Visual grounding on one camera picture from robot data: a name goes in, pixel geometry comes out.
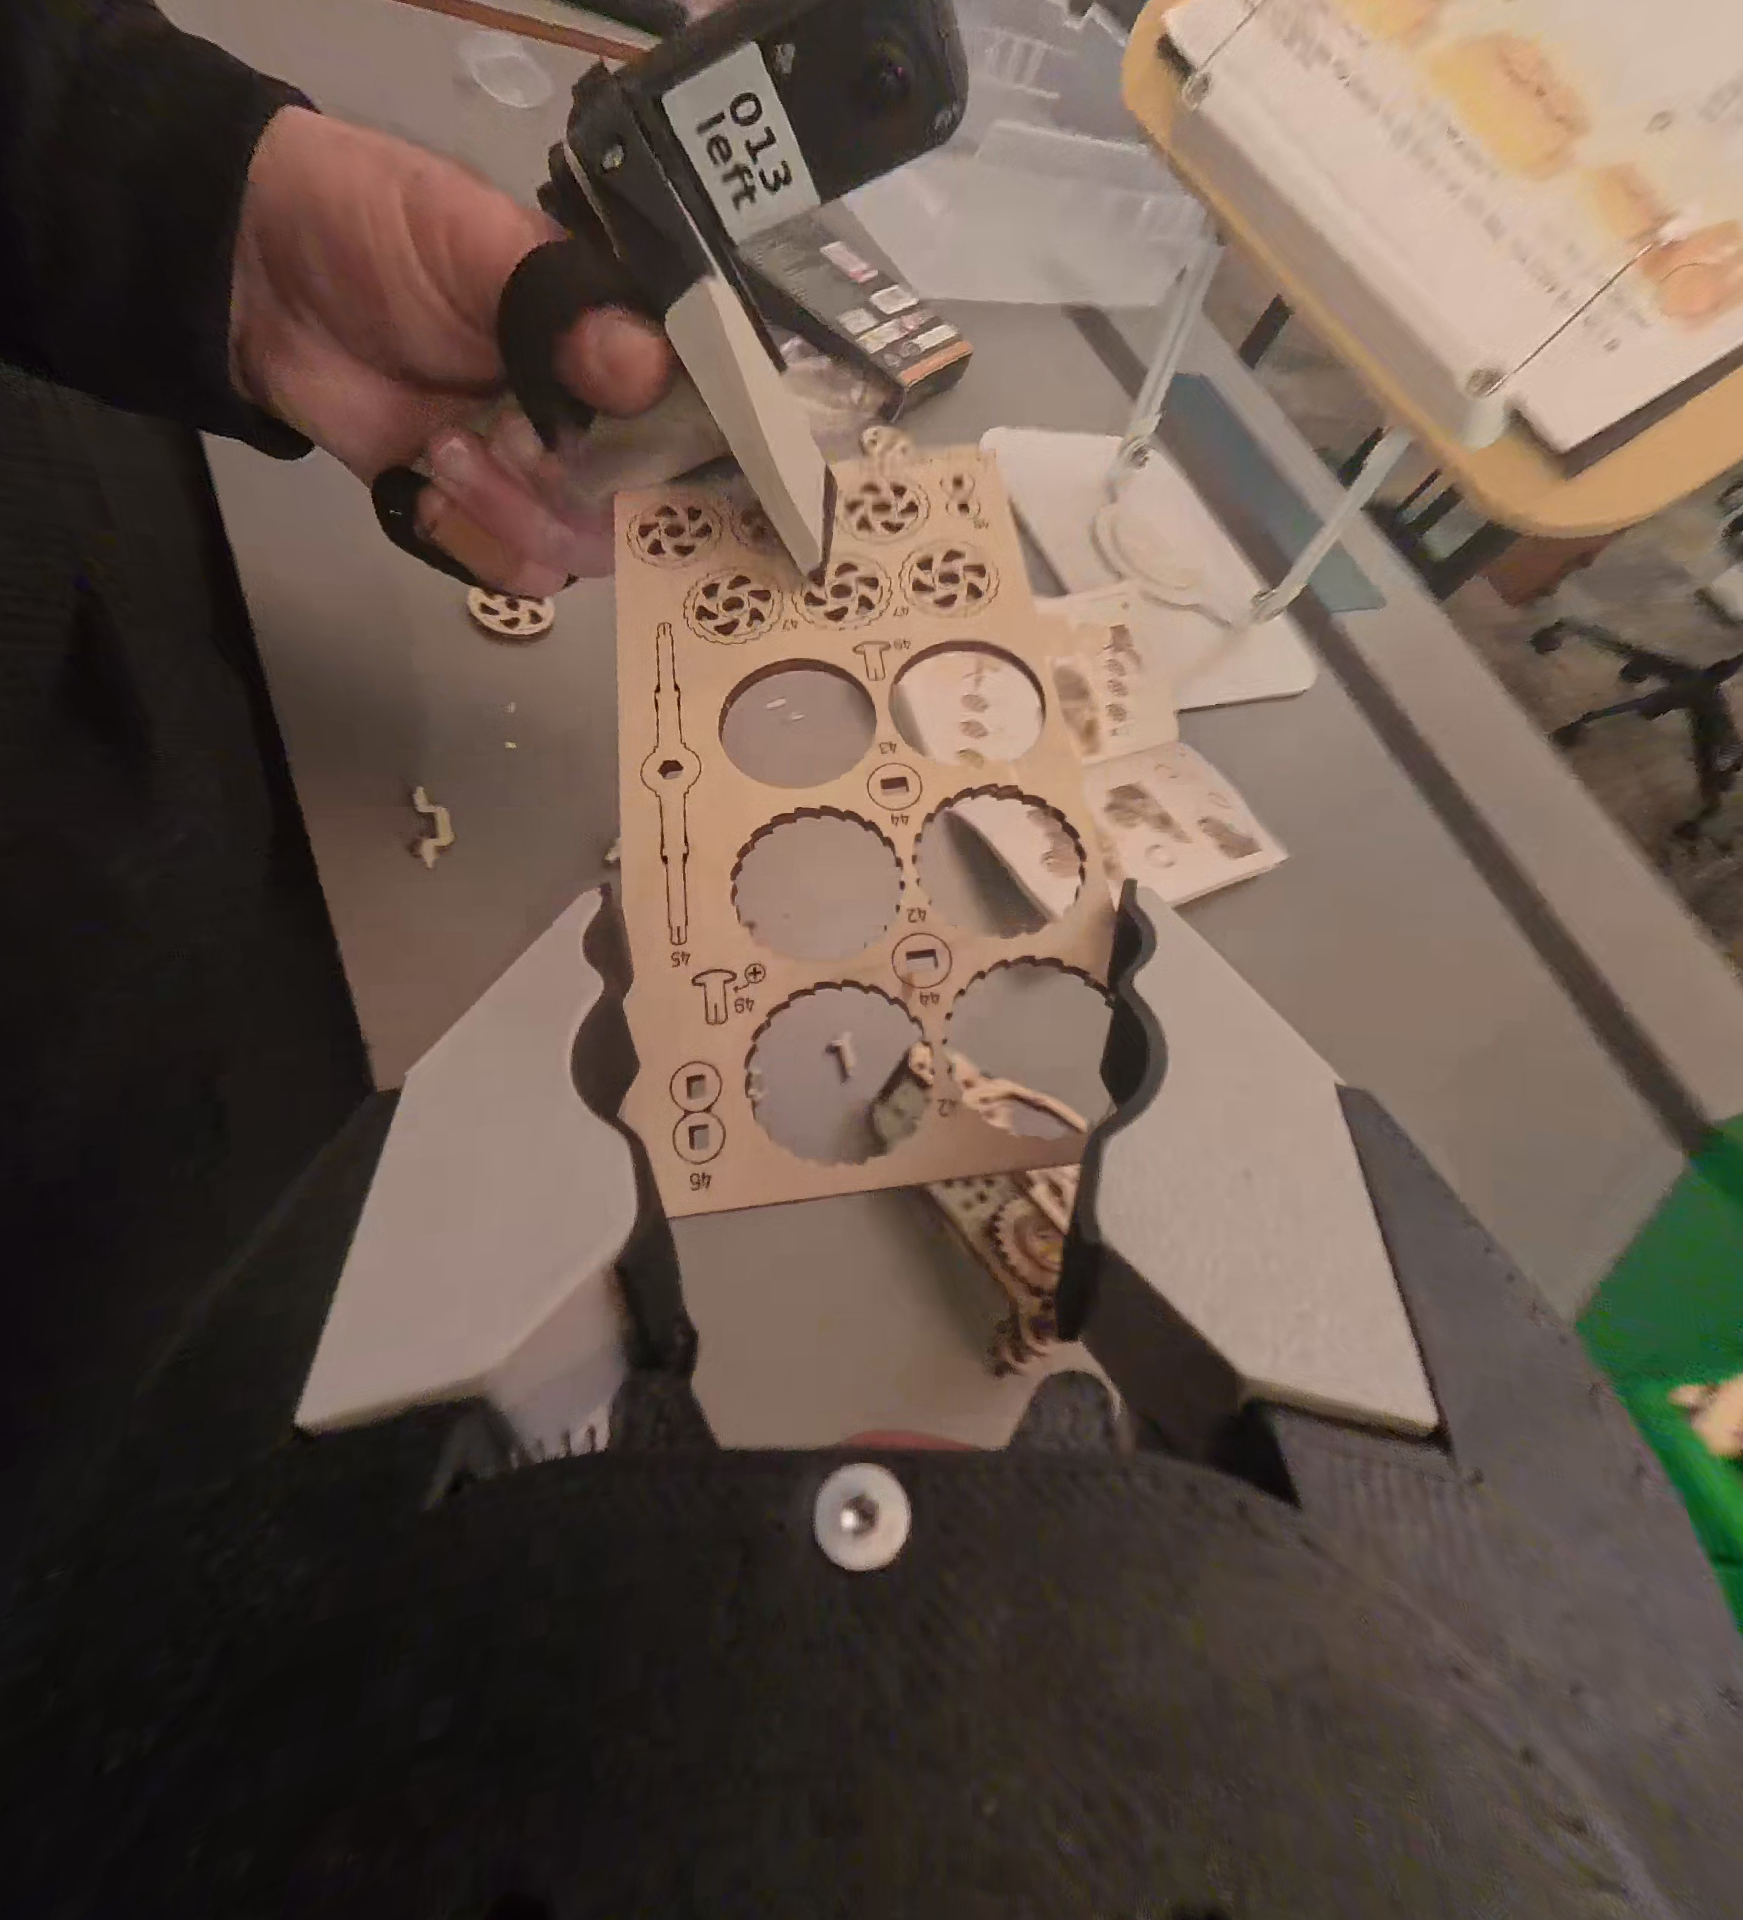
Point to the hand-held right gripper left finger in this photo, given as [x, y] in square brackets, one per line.
[466, 1245]

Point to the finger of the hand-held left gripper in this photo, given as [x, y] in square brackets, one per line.
[759, 407]

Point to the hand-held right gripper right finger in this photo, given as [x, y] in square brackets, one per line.
[1261, 1245]

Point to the wooden buggy model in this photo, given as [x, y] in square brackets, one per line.
[1007, 1245]

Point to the wooden parts sheet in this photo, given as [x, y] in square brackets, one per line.
[718, 932]

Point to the paper instruction booklet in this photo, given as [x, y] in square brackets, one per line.
[1185, 827]

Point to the person's left forearm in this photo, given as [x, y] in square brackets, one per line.
[91, 180]

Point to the person's left hand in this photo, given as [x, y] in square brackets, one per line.
[362, 286]

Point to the black cardboard box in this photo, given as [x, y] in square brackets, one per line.
[885, 316]

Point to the translucent plastic container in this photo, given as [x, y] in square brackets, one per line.
[1050, 226]

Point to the clear plastic cup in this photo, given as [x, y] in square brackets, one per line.
[505, 72]

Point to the zigzag wooden part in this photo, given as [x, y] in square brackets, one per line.
[429, 832]

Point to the green object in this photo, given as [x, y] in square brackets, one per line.
[1682, 1277]

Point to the open printed book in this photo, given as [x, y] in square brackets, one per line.
[1413, 195]

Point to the black office chair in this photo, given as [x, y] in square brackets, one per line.
[1695, 675]

